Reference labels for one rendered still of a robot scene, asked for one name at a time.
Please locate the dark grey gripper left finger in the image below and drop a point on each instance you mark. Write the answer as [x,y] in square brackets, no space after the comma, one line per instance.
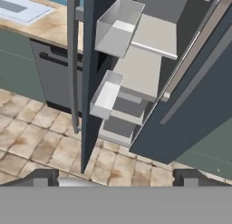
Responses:
[45,176]

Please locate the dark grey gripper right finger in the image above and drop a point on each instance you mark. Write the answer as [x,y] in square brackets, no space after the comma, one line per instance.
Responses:
[187,176]

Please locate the dark blue fridge door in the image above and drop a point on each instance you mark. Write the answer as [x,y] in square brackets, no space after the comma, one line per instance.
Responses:
[199,106]

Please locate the grey freezer drawer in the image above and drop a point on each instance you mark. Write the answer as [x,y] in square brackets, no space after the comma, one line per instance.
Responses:
[130,108]
[119,129]

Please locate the small grey door bin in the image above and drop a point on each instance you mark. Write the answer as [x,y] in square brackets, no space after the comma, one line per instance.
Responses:
[105,96]

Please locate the dark blue open freezer door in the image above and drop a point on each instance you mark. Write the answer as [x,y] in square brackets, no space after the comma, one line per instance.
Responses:
[90,82]

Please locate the large grey door bin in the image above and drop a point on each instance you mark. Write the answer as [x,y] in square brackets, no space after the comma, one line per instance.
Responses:
[111,37]

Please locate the green base cupboard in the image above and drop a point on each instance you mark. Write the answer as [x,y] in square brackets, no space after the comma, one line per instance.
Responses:
[208,155]
[18,67]

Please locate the grey dishwasher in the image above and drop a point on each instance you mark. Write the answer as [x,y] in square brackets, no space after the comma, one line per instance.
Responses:
[57,79]

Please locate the white sink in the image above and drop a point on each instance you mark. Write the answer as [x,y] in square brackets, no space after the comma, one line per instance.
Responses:
[21,7]

